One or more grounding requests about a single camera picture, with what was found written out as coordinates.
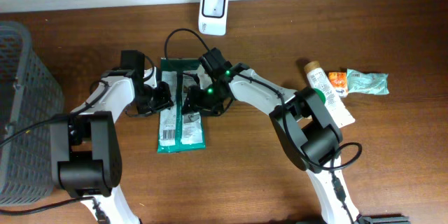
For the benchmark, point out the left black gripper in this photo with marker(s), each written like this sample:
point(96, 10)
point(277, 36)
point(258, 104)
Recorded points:
point(168, 102)

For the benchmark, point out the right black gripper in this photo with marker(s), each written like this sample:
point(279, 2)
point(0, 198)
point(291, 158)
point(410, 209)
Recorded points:
point(192, 103)

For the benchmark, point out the teal white wipes pack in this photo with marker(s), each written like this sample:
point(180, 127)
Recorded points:
point(179, 132)

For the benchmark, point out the green lid jar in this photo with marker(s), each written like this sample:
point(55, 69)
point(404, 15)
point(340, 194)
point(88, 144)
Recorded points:
point(321, 95)

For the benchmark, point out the white tube brown cap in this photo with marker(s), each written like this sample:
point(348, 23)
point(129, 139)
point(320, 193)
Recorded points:
point(319, 81)

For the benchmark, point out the small orange carton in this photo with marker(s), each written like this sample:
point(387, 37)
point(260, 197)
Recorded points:
point(339, 81)

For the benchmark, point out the mint green wipes packet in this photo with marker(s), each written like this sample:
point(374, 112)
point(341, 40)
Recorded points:
point(367, 83)

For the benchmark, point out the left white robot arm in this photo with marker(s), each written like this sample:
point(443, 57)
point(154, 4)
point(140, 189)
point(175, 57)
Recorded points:
point(84, 149)

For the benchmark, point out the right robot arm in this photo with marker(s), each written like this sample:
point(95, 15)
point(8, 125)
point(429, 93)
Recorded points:
point(309, 136)

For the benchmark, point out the white barcode scanner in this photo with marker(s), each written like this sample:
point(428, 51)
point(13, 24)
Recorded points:
point(212, 19)

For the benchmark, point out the grey plastic mesh basket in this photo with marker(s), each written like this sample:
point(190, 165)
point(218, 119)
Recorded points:
point(29, 95)

